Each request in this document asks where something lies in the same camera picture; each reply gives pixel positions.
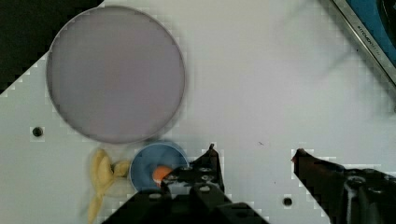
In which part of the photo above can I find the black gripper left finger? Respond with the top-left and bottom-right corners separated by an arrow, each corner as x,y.
161,143 -> 224,198

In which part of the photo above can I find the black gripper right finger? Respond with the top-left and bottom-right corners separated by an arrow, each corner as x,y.
291,148 -> 396,224

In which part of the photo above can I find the blue small bowl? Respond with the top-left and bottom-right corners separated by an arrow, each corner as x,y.
129,142 -> 189,191

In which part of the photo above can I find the yellow plush banana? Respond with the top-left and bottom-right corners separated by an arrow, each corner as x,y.
88,149 -> 130,224

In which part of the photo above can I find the grey round plate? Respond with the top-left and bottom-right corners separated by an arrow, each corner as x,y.
47,6 -> 186,144

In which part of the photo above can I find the black toaster oven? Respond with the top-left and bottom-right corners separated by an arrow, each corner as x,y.
329,0 -> 396,85

